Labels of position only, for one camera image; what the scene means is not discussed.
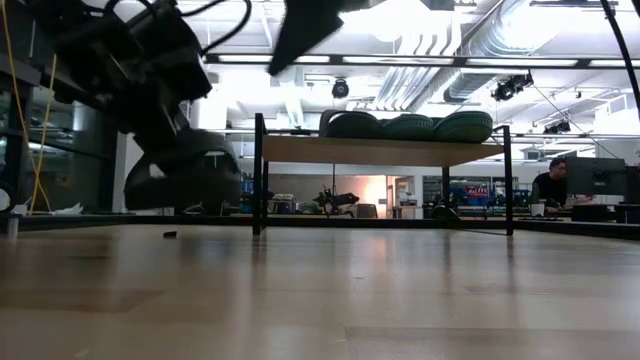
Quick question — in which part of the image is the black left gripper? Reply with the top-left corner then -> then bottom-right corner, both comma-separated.
107,18 -> 214,153

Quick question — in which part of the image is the black rubber slide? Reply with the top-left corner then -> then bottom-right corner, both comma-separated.
318,108 -> 386,140
123,128 -> 243,214

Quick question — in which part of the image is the green rubber slide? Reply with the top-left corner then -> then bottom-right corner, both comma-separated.
432,110 -> 495,145
382,113 -> 439,142

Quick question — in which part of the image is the crumpled white tissue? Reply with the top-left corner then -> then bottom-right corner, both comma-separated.
49,201 -> 84,217

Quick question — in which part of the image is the overhead light bar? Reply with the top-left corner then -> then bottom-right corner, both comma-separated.
202,51 -> 640,70

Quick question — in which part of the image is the black legged robot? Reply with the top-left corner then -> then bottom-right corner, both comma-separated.
313,185 -> 362,217

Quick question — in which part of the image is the black ceiling spotlight cluster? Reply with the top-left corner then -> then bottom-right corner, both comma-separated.
491,72 -> 535,103

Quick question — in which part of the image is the person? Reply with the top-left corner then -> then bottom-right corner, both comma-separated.
528,157 -> 570,212

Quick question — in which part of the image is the black computer monitor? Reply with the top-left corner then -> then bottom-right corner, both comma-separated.
565,156 -> 628,198

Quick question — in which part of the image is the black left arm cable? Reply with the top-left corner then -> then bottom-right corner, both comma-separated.
102,0 -> 253,57

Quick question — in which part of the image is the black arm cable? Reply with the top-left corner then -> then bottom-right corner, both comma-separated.
102,0 -> 253,57
598,0 -> 640,121

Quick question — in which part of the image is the yellow cable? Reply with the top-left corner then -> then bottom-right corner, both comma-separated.
0,0 -> 64,216

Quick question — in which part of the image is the black aluminium table frame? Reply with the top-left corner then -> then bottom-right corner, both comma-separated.
0,212 -> 640,241

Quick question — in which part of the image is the wooden shelf with black frame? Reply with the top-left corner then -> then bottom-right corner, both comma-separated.
252,112 -> 515,237

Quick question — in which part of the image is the silver ventilation duct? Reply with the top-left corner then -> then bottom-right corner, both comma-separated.
407,0 -> 571,114

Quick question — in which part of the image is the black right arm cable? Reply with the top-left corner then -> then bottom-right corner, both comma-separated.
598,0 -> 640,121

